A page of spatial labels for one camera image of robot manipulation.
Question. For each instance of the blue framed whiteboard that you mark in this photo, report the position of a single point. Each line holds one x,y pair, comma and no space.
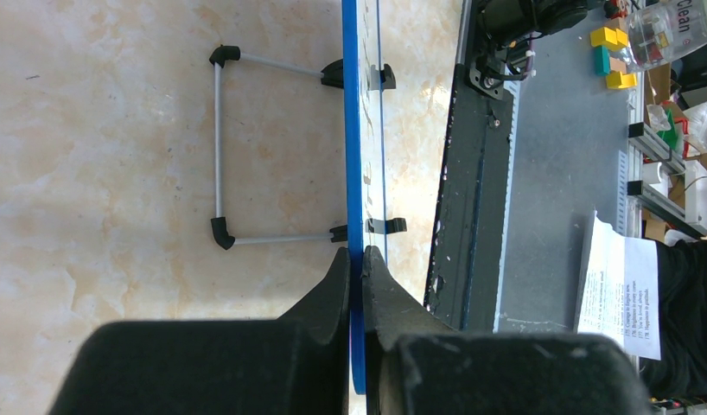
363,77

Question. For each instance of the background equipment shelf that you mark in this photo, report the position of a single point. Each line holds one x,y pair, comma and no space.
668,178

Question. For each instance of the yellow toy block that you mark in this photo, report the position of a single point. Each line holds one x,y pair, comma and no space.
611,39
617,80

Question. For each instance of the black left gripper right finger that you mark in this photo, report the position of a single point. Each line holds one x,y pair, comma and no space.
416,364

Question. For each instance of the person in black shirt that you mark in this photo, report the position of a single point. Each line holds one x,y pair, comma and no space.
681,373

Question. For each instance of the white paper stack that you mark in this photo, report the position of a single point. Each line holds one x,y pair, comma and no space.
618,290

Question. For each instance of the teal toy block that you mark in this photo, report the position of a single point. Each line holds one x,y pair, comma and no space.
601,57

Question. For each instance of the clear plastic Clean bottle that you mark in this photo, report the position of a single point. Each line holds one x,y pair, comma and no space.
665,32

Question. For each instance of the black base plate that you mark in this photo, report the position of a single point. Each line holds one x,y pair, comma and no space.
463,280

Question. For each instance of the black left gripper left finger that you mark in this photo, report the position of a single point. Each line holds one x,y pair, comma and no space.
294,364

